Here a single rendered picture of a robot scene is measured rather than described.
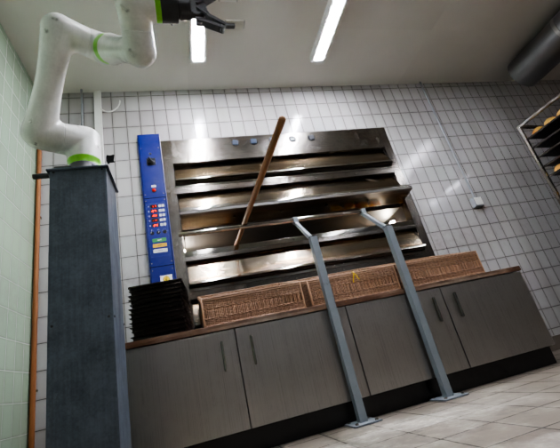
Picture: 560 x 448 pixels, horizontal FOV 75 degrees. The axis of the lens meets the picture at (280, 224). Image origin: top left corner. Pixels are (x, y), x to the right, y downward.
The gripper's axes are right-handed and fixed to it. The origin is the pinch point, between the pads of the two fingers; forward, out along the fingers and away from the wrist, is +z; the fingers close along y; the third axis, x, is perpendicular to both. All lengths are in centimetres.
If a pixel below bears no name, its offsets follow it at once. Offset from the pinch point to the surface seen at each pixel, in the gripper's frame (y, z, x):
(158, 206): -4, -40, -151
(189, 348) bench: 99, -31, -100
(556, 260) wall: 85, 270, -152
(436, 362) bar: 131, 90, -93
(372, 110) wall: -81, 155, -153
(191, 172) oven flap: -31, -14, -154
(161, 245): 25, -41, -151
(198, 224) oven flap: 12, -15, -153
